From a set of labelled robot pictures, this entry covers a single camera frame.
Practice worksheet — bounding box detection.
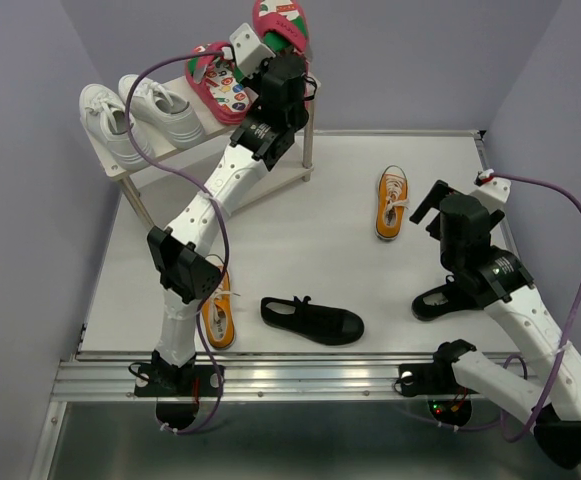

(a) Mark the orange sneaker near shelf side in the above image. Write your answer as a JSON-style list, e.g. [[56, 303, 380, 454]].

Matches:
[[375, 165, 409, 241]]

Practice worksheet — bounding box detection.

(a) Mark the white wooden shoe shelf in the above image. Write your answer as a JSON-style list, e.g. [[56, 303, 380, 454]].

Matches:
[[89, 40, 322, 226]]

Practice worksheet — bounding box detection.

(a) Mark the colourful pink slipper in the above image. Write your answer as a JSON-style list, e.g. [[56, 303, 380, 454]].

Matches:
[[184, 41, 252, 125], [252, 0, 312, 61]]

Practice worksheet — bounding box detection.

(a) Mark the white sneaker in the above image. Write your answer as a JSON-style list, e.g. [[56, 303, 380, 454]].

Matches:
[[131, 77, 205, 150], [79, 84, 154, 171]]

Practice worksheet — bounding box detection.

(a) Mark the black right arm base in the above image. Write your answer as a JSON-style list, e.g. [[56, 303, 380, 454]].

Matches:
[[392, 340, 477, 428]]

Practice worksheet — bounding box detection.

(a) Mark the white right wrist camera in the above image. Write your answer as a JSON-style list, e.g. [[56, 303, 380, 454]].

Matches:
[[470, 169, 511, 214]]

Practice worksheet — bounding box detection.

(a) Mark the aluminium mounting rail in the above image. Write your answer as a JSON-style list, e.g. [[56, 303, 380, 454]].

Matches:
[[52, 349, 526, 404]]

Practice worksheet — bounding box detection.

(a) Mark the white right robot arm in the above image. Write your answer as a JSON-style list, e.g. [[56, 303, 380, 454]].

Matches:
[[394, 176, 581, 469]]

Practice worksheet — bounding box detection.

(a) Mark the black sneaker centre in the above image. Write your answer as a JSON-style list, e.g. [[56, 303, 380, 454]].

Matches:
[[260, 296, 365, 346]]

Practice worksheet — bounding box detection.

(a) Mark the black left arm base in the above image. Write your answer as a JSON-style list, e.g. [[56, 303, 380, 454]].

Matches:
[[127, 351, 225, 436]]

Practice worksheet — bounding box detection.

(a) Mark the orange sneaker front left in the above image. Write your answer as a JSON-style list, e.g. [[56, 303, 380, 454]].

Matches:
[[202, 272, 236, 350]]

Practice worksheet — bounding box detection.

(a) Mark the black sneaker right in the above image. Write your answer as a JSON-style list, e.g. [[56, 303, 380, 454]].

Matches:
[[411, 275, 479, 322]]

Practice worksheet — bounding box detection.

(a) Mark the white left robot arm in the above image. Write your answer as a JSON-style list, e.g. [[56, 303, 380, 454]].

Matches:
[[147, 54, 309, 394]]

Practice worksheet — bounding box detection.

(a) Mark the black sneaker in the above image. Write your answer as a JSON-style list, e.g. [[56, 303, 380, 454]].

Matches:
[[411, 275, 479, 322], [260, 296, 365, 346]]

